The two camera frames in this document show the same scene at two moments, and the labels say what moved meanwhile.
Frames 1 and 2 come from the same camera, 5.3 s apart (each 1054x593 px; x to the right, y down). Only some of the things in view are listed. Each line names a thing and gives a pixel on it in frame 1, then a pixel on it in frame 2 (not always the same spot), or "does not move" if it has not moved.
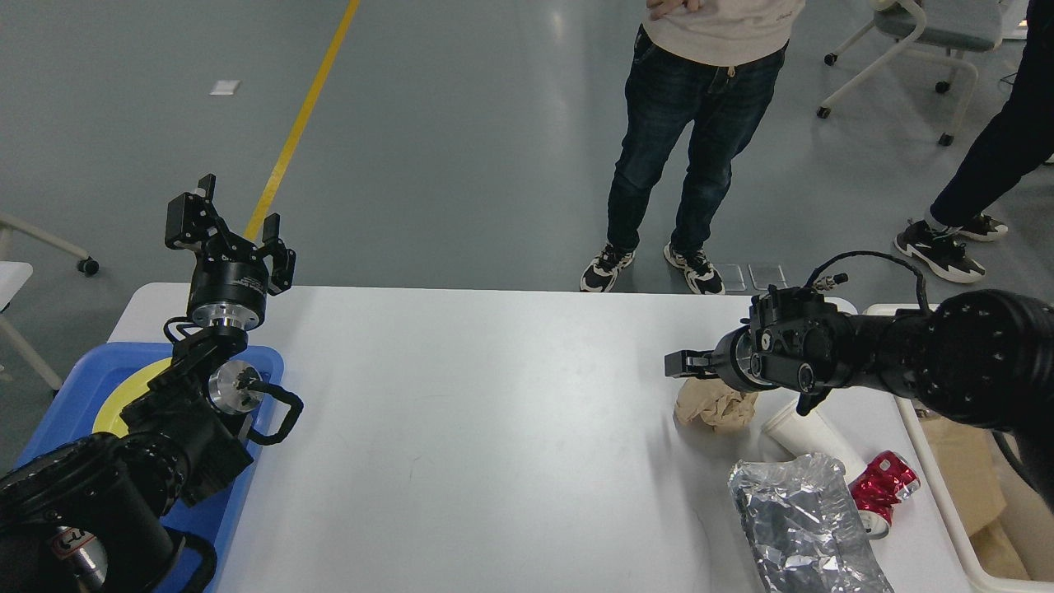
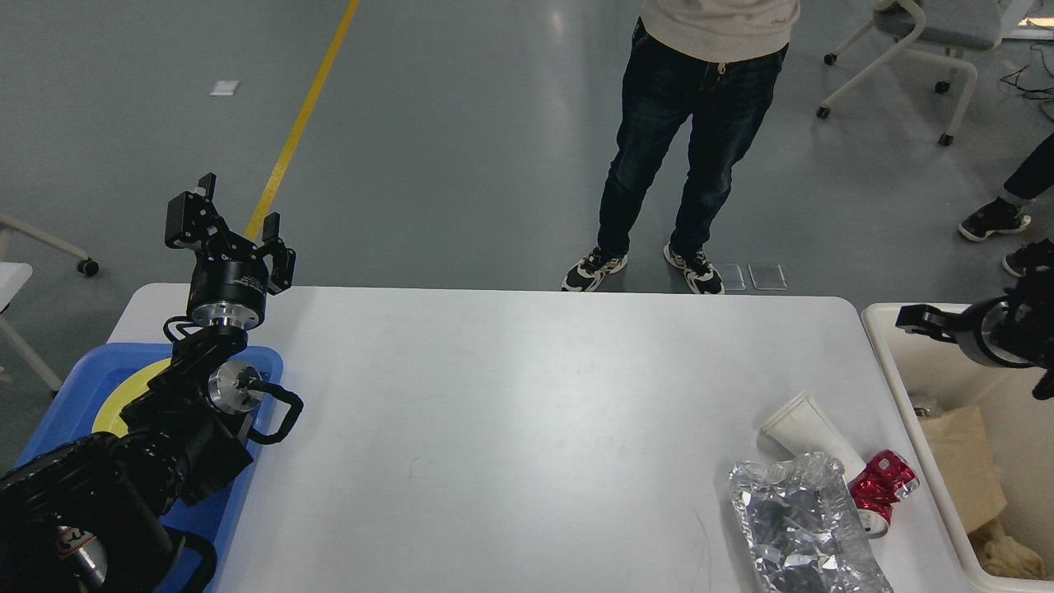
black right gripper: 732,357 → 994,322
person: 1015,137 → 1032,179
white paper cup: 811,434 does not move
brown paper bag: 969,458 does not move
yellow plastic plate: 109,418 does not move
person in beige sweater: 711,65 does not move
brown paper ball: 707,406 → 1002,556
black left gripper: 230,283 does not move
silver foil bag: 802,527 does not move
